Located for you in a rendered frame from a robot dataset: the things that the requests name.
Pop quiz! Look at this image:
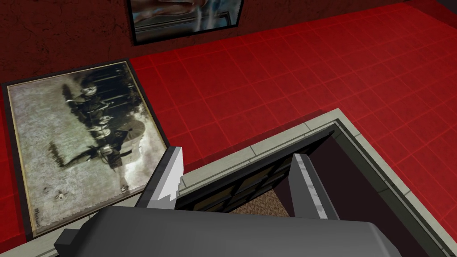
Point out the grey framed figure picture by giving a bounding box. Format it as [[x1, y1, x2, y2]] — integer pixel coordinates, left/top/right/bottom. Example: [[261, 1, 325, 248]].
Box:
[[1, 58, 170, 238]]

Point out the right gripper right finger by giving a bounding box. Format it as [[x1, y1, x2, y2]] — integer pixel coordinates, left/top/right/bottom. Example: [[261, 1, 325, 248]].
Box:
[[287, 153, 340, 220]]

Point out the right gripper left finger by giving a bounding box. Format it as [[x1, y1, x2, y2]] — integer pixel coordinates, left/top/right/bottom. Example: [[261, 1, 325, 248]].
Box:
[[134, 146, 184, 210]]

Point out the black framed blue picture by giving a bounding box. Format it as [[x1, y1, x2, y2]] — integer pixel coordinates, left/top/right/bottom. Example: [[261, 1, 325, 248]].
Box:
[[127, 0, 245, 47]]

